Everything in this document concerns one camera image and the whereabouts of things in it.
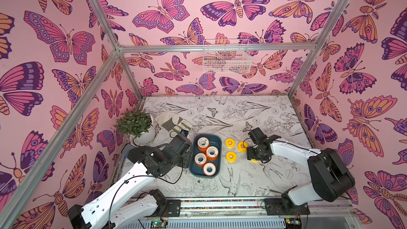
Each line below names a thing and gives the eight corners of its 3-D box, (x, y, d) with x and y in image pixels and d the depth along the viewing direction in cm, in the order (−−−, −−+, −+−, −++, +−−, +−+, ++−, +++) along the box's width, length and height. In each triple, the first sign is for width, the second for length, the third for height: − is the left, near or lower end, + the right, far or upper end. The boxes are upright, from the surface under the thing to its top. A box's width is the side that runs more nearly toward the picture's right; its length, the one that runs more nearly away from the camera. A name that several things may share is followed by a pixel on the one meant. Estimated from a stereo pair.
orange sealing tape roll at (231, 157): (226, 163, 90) (226, 161, 88) (225, 153, 93) (225, 151, 92) (236, 162, 90) (237, 161, 88) (235, 153, 93) (235, 151, 92)
